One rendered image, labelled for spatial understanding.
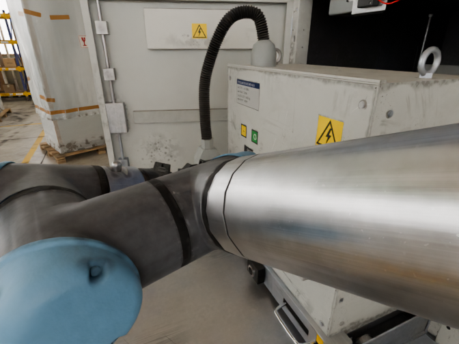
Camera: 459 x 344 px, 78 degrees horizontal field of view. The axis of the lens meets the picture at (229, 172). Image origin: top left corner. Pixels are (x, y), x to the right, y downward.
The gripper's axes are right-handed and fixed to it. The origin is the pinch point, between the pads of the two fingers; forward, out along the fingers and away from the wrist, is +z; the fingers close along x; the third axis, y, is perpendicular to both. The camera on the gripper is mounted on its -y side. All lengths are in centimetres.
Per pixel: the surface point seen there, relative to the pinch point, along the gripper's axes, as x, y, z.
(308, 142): 9.1, 2.2, 10.0
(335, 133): 11.6, 8.2, 7.5
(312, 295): -20.4, 8.0, 16.6
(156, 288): -37.6, -26.3, 2.2
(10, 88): -60, -1044, 35
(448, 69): 42, -4, 97
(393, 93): 18.3, 14.9, 6.9
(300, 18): 43, -31, 39
